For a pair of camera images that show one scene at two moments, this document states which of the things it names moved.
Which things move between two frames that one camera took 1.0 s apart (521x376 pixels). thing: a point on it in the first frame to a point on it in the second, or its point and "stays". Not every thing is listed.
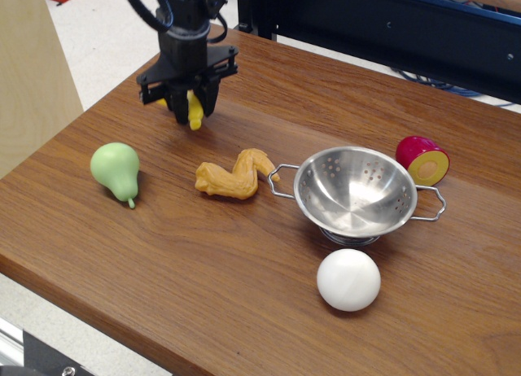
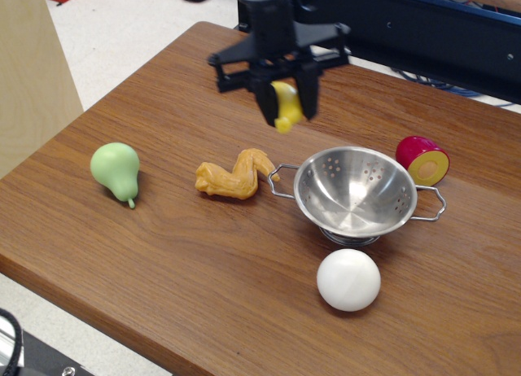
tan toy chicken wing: [242, 182] stays
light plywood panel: [37, 94] stays
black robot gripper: [185, 60] to [279, 47]
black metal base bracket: [41, 360] stays
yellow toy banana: [194, 110] to [290, 105]
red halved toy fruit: [426, 161] stays
